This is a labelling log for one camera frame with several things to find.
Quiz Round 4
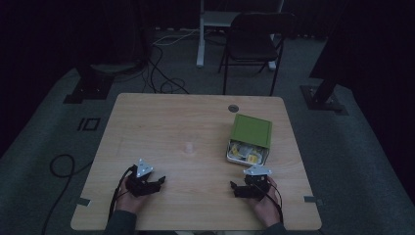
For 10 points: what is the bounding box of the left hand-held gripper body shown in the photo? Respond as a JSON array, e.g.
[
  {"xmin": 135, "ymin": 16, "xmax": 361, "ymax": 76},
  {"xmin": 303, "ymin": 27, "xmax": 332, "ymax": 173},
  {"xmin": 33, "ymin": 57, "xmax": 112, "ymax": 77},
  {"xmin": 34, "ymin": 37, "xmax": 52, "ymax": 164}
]
[{"xmin": 125, "ymin": 159, "xmax": 159, "ymax": 198}]

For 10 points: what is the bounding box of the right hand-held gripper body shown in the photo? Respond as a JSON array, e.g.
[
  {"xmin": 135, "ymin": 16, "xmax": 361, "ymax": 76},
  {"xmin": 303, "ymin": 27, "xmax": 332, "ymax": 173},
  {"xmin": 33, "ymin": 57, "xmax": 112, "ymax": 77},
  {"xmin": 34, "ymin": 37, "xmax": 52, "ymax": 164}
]
[{"xmin": 240, "ymin": 164, "xmax": 272, "ymax": 201}]

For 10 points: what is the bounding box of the person's left hand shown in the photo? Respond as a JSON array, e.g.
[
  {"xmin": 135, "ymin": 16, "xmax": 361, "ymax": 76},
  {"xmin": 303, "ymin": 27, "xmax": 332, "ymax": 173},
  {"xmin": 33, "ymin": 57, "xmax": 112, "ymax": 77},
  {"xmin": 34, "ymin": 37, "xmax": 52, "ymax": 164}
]
[{"xmin": 115, "ymin": 177, "xmax": 149, "ymax": 215}]

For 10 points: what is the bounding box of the person's right hand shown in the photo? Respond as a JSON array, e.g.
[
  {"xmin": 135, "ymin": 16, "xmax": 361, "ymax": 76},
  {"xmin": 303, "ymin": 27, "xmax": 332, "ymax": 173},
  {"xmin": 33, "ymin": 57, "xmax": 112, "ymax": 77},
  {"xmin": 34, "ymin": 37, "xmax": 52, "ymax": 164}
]
[{"xmin": 250, "ymin": 177, "xmax": 282, "ymax": 228}]

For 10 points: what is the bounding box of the white tin box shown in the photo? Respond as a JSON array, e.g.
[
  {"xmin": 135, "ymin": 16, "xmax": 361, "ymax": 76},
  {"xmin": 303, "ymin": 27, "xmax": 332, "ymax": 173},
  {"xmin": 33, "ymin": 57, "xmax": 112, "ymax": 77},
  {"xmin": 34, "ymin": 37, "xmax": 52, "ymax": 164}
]
[{"xmin": 226, "ymin": 139, "xmax": 271, "ymax": 166}]

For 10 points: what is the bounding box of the pile of small packets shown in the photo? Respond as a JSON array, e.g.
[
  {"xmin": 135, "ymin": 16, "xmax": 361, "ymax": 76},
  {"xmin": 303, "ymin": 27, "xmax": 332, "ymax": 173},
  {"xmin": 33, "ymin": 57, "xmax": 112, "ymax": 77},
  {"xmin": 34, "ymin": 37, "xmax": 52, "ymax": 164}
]
[{"xmin": 229, "ymin": 141, "xmax": 266, "ymax": 165}]

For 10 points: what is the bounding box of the small clear plastic cup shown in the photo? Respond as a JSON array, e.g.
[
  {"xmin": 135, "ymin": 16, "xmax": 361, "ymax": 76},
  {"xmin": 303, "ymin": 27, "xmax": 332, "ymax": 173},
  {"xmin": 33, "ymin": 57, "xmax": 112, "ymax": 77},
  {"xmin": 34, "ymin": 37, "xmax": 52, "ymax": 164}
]
[{"xmin": 183, "ymin": 141, "xmax": 197, "ymax": 157}]

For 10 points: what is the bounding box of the green box lid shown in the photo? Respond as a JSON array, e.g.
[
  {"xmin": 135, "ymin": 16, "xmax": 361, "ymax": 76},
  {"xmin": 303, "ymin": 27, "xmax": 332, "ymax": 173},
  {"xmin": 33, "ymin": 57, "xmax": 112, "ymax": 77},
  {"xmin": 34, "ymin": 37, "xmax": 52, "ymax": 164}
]
[{"xmin": 229, "ymin": 113, "xmax": 273, "ymax": 150}]

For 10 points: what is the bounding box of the grey tape piece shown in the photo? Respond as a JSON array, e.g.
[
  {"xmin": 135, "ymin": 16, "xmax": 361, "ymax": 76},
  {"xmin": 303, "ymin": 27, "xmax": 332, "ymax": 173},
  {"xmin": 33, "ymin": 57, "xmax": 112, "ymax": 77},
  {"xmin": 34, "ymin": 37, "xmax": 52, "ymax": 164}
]
[{"xmin": 302, "ymin": 195, "xmax": 325, "ymax": 208}]

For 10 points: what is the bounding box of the black stand base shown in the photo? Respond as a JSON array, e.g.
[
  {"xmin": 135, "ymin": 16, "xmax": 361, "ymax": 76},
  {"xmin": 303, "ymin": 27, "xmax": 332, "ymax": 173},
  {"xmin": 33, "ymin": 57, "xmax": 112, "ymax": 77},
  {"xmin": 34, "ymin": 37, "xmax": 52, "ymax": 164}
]
[
  {"xmin": 300, "ymin": 77, "xmax": 349, "ymax": 117},
  {"xmin": 63, "ymin": 64, "xmax": 115, "ymax": 105}
]

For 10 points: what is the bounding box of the black folding chair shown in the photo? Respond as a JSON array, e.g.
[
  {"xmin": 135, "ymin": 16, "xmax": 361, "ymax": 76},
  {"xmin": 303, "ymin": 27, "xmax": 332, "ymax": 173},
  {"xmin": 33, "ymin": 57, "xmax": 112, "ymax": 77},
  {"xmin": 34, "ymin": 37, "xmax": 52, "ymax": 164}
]
[{"xmin": 217, "ymin": 12, "xmax": 298, "ymax": 96}]

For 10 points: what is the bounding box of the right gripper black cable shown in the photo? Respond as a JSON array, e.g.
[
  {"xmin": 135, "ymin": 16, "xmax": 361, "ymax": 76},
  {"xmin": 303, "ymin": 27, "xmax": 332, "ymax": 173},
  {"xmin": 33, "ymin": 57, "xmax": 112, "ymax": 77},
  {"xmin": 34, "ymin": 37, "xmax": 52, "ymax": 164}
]
[{"xmin": 257, "ymin": 181, "xmax": 284, "ymax": 224}]

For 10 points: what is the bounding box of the black floor cable loop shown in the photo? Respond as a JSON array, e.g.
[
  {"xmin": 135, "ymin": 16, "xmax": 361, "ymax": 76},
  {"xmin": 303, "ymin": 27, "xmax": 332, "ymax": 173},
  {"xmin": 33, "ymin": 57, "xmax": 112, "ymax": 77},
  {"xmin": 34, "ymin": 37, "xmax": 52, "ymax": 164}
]
[{"xmin": 41, "ymin": 154, "xmax": 95, "ymax": 235}]

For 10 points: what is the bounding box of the black floor cable bundle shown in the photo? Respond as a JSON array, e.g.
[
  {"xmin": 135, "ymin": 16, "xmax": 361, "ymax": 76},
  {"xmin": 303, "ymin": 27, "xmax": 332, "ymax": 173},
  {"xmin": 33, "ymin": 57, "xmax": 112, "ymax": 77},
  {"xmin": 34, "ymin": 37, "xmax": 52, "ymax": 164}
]
[{"xmin": 140, "ymin": 43, "xmax": 191, "ymax": 96}]

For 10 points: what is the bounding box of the white floor cable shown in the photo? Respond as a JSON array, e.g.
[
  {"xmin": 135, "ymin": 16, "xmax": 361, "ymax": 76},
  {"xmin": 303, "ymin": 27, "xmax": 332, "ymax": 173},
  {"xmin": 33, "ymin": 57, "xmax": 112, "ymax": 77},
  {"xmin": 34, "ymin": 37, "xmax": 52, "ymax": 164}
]
[{"xmin": 152, "ymin": 28, "xmax": 201, "ymax": 47}]

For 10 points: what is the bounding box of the white desk frame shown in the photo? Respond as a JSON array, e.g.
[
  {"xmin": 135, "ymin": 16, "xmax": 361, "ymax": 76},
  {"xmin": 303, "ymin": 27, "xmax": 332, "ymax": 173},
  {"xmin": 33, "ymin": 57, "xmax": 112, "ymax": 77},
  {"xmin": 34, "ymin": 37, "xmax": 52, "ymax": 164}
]
[{"xmin": 196, "ymin": 0, "xmax": 286, "ymax": 71}]

